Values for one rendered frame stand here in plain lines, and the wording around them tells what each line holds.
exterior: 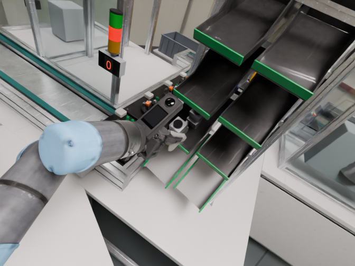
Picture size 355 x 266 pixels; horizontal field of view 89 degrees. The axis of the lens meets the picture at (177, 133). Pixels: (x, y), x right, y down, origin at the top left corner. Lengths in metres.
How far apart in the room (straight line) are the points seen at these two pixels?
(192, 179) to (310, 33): 0.58
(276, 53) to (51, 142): 0.48
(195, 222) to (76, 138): 0.70
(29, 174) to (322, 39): 0.67
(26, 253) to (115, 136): 0.58
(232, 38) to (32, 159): 0.47
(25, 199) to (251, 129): 0.49
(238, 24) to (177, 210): 0.73
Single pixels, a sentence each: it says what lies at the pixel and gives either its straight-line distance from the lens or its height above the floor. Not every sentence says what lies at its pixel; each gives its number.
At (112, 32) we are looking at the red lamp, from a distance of 0.85.
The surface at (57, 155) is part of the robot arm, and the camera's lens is 0.29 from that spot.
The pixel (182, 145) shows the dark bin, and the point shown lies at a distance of 0.61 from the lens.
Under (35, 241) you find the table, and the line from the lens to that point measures 0.82.
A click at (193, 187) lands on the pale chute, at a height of 1.02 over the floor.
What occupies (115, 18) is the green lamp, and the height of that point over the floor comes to 1.40.
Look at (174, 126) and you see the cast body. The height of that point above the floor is 1.26.
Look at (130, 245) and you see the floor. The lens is 1.68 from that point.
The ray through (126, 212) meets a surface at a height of 0.86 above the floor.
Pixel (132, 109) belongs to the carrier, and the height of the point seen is 0.97.
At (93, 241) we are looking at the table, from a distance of 0.79.
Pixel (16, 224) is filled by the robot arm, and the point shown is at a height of 1.32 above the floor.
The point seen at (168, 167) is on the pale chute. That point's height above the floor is 1.03.
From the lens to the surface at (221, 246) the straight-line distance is 0.91.
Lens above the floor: 1.63
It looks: 42 degrees down
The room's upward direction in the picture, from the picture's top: 24 degrees clockwise
